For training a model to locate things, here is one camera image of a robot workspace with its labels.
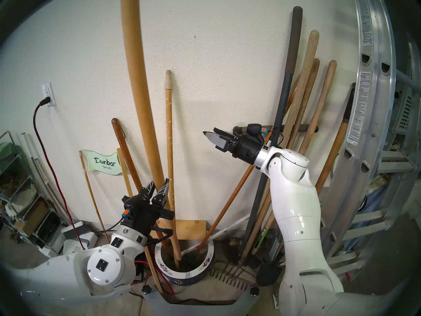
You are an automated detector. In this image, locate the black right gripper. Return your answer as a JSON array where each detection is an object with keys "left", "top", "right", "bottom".
[{"left": 203, "top": 127, "right": 265, "bottom": 165}]

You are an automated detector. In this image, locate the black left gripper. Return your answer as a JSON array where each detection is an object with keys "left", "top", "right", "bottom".
[{"left": 123, "top": 178, "right": 175, "bottom": 236}]

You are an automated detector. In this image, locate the paint-speckled pole with threaded tip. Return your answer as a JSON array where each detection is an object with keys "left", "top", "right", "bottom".
[{"left": 164, "top": 69, "right": 180, "bottom": 263}]

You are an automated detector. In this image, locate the plain thick wooden dowel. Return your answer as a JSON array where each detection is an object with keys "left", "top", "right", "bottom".
[{"left": 120, "top": 0, "right": 184, "bottom": 269}]

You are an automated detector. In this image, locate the white flowered ceramic pot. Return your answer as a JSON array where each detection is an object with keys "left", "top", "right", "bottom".
[{"left": 155, "top": 241, "right": 214, "bottom": 285}]

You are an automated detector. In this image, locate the grey bar with black cap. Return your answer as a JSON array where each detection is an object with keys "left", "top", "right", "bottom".
[{"left": 233, "top": 124, "right": 319, "bottom": 135}]

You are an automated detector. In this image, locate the flat wooden slat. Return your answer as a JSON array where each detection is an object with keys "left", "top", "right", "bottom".
[{"left": 117, "top": 148, "right": 164, "bottom": 293}]

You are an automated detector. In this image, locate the plywood board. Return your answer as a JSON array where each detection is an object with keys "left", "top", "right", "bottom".
[{"left": 150, "top": 220, "right": 207, "bottom": 241}]

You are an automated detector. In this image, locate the green Dunbar Drive sign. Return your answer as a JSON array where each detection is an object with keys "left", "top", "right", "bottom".
[{"left": 81, "top": 150, "right": 123, "bottom": 175}]

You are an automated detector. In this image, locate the thin wooden stake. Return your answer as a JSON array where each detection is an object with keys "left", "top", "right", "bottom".
[{"left": 79, "top": 151, "right": 111, "bottom": 245}]

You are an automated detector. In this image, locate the white plastic pipe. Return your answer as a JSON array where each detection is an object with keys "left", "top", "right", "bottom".
[{"left": 181, "top": 215, "right": 252, "bottom": 255}]

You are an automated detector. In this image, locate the white dustpan with brush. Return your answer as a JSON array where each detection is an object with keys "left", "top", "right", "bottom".
[{"left": 61, "top": 221, "right": 98, "bottom": 255}]

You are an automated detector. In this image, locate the metal rake head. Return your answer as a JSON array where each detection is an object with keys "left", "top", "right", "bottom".
[{"left": 210, "top": 264, "right": 252, "bottom": 291}]

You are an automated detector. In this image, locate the aluminium extension ladder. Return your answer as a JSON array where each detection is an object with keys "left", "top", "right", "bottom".
[{"left": 316, "top": 0, "right": 421, "bottom": 283}]

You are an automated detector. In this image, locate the green checked cloth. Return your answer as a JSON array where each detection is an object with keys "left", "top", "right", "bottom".
[{"left": 0, "top": 143, "right": 20, "bottom": 174}]

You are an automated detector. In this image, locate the blue cloth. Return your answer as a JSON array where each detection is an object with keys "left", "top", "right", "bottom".
[{"left": 349, "top": 184, "right": 379, "bottom": 250}]

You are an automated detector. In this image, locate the grey vented appliance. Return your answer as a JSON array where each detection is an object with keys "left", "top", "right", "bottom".
[{"left": 393, "top": 88, "right": 421, "bottom": 135}]

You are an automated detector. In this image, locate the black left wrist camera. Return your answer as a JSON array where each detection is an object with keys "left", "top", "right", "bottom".
[{"left": 121, "top": 196, "right": 136, "bottom": 220}]

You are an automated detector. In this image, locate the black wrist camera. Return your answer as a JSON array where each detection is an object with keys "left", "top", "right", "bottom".
[
  {"left": 121, "top": 196, "right": 136, "bottom": 220},
  {"left": 246, "top": 123, "right": 266, "bottom": 137}
]

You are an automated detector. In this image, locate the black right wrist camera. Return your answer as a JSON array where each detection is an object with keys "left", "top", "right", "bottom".
[{"left": 246, "top": 123, "right": 266, "bottom": 137}]

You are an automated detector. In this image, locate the dark brown stick with cord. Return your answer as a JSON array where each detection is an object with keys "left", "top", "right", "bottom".
[{"left": 111, "top": 118, "right": 147, "bottom": 196}]

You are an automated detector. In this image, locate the orange-handled green rake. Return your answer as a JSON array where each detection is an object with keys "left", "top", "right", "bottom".
[{"left": 179, "top": 76, "right": 300, "bottom": 270}]

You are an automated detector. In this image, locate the coiled red cable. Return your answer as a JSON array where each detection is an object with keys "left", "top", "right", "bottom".
[{"left": 132, "top": 259, "right": 175, "bottom": 298}]

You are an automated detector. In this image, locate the pale wooden tool handle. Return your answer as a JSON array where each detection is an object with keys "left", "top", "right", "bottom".
[{"left": 298, "top": 60, "right": 337, "bottom": 156}]

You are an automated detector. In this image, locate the wooden handle with black grip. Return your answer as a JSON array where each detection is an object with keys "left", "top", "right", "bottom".
[{"left": 314, "top": 83, "right": 357, "bottom": 196}]

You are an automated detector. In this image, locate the brown wooden tool handle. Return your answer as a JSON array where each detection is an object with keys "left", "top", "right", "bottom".
[{"left": 289, "top": 58, "right": 320, "bottom": 151}]

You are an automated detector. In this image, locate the weathered grey wooden tool handle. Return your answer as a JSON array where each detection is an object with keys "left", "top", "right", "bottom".
[{"left": 243, "top": 30, "right": 320, "bottom": 263}]

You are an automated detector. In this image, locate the dark grey foam-grip tool handle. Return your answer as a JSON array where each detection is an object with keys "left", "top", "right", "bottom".
[{"left": 242, "top": 6, "right": 303, "bottom": 253}]

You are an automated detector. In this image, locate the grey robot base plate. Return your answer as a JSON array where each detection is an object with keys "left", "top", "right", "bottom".
[{"left": 142, "top": 284, "right": 260, "bottom": 316}]

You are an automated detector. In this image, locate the grey wire shelf rack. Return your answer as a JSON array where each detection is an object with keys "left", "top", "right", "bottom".
[{"left": 0, "top": 131, "right": 64, "bottom": 253}]

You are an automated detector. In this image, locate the red cord with black plug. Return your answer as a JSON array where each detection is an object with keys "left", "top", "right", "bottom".
[{"left": 33, "top": 97, "right": 89, "bottom": 253}]

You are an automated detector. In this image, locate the white wall outlet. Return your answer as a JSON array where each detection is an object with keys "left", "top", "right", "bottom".
[{"left": 41, "top": 83, "right": 56, "bottom": 107}]

